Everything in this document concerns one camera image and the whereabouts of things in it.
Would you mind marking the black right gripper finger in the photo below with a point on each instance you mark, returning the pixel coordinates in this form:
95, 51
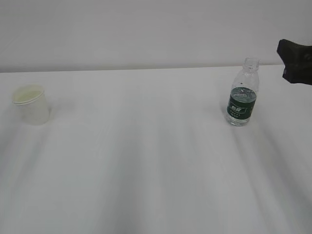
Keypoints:
297, 60

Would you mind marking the clear green-label water bottle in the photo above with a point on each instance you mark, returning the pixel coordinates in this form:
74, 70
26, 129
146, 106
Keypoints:
243, 93

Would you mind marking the white paper cup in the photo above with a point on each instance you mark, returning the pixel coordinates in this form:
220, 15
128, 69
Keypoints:
32, 104

